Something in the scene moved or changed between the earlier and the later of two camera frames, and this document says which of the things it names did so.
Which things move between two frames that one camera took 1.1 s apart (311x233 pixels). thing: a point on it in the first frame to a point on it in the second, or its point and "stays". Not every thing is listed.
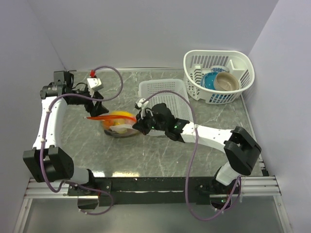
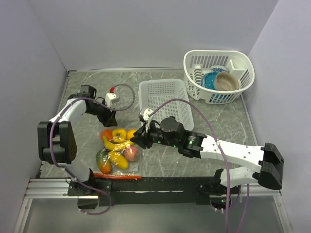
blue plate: x=207 y=80 stays
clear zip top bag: x=118 y=124 to x=116 y=156
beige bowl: x=223 y=81 stays
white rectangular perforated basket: x=172 y=92 stays
